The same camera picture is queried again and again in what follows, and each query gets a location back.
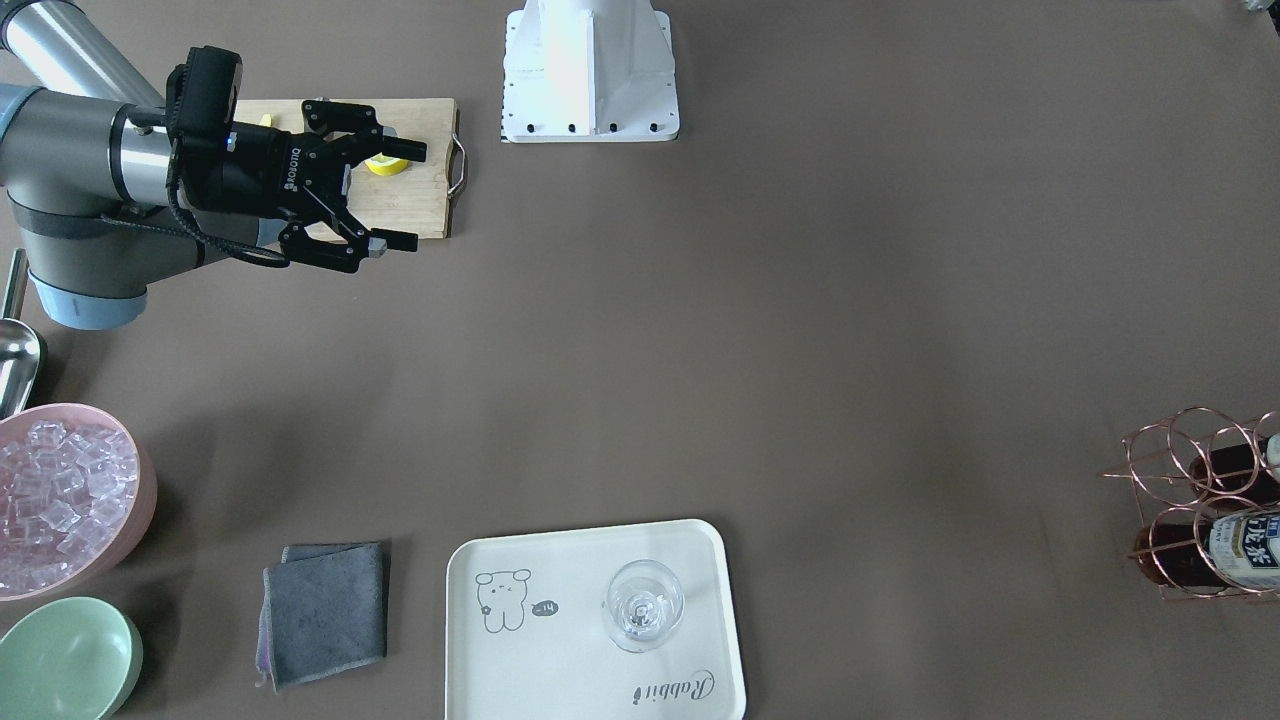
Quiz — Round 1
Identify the yellow lemon half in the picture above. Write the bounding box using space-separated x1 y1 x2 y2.
362 127 412 176

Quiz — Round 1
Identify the green empty bowl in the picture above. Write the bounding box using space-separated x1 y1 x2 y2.
1 597 145 719

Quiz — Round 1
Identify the tea bottle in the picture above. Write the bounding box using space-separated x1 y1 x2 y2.
1129 509 1279 597
1190 436 1279 505

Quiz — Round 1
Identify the grey folded cloth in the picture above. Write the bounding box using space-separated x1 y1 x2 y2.
255 541 389 693

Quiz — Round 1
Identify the cream serving tray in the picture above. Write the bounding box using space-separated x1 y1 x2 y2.
445 519 748 719

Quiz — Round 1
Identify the pink bowl of ice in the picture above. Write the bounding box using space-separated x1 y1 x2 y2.
1 404 157 602

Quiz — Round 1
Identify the tea bottle rear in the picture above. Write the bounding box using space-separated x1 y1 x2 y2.
1190 436 1279 505

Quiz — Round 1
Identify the steel ice scoop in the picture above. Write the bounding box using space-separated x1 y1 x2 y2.
1 247 45 419

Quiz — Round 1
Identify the clear wine glass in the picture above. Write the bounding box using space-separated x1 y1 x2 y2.
602 559 685 653

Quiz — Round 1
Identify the tea bottle front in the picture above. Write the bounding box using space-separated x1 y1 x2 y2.
1129 509 1279 597

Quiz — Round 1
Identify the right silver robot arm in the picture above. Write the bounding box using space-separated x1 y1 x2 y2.
3 1 428 331

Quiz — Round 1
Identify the copper wire bottle basket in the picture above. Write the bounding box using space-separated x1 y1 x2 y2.
1101 407 1277 606

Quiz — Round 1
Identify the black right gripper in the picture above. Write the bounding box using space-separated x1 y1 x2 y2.
178 100 428 274

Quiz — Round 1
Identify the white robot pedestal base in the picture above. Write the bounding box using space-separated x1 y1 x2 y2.
500 1 681 143

